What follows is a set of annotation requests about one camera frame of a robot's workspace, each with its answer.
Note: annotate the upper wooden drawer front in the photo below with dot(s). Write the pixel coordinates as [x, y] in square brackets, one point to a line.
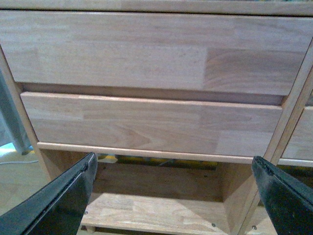
[212, 53]

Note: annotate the grey metal leg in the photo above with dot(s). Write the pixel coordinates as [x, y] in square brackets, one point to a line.
[11, 128]

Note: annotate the lower wooden drawer front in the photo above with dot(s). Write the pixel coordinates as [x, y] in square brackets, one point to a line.
[195, 127]

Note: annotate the wooden drawer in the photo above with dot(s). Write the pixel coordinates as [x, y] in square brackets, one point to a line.
[212, 53]
[195, 127]

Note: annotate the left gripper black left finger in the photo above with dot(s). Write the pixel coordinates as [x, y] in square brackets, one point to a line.
[58, 207]

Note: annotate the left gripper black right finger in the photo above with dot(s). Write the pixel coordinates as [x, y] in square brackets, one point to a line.
[288, 201]

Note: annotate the neighbouring wooden shelf unit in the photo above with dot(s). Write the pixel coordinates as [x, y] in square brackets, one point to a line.
[293, 136]

